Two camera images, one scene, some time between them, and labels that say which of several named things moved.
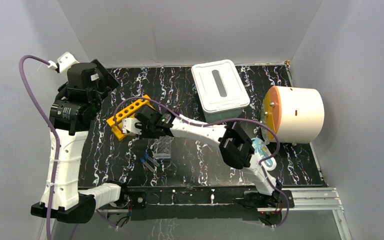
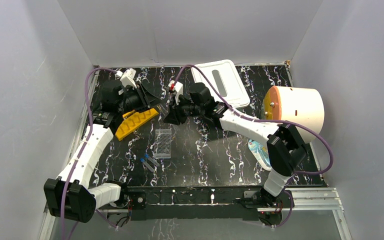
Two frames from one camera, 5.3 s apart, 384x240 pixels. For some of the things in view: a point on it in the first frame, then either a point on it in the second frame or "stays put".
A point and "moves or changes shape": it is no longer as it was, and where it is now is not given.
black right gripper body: x=147 y=132 → x=191 y=109
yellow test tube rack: x=131 y=112 moves or changes shape
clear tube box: x=162 y=147 stays put
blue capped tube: x=146 y=164 stays put
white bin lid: x=219 y=86 stays put
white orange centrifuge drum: x=296 y=114 stays put
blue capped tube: x=153 y=161 stays put
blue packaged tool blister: x=263 y=153 stays put
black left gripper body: x=102 y=77 → x=141 y=96
